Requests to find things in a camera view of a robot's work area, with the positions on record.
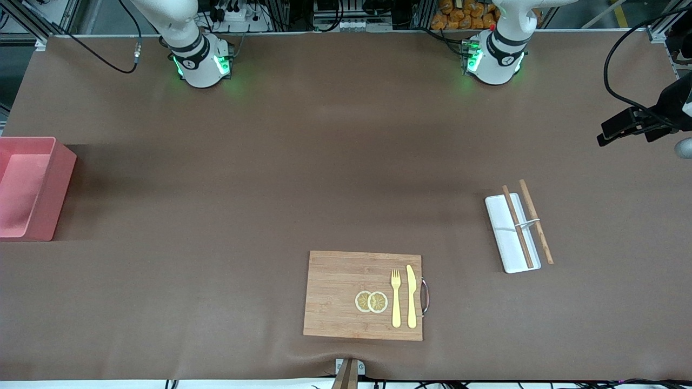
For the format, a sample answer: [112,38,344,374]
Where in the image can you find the brown wooden chopstick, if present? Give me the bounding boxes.
[519,179,555,265]
[502,185,535,270]

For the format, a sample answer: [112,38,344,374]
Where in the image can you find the white rectangular tray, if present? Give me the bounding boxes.
[485,193,542,274]

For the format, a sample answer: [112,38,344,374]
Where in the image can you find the orange snack packs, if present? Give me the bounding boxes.
[431,0,499,31]

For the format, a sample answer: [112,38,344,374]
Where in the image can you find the yellow knife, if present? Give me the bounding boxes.
[406,264,418,329]

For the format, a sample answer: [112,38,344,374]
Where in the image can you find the yellow fork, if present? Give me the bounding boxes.
[390,269,403,328]

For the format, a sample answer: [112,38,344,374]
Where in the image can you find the black electronics rack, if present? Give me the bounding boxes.
[312,0,396,32]

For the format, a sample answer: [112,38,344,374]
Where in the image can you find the brown table mat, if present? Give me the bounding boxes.
[0,32,692,382]

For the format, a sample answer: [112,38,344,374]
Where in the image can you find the bamboo cutting board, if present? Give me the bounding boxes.
[303,250,424,341]

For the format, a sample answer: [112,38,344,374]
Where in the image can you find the white power strip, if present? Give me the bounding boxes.
[208,0,272,33]

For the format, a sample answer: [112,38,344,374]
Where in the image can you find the pink plastic bin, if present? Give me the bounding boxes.
[0,137,77,242]

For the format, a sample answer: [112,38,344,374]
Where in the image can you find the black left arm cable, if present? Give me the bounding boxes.
[603,8,692,126]

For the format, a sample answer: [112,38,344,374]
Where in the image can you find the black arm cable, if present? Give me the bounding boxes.
[64,0,143,75]
[603,8,692,126]

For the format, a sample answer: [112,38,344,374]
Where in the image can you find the aluminium frame post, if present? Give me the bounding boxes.
[0,0,82,50]
[646,0,692,43]

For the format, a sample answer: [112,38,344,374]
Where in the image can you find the metal table clamp bracket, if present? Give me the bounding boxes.
[331,358,367,389]

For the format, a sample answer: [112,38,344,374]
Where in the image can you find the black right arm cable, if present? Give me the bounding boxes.
[64,0,143,75]

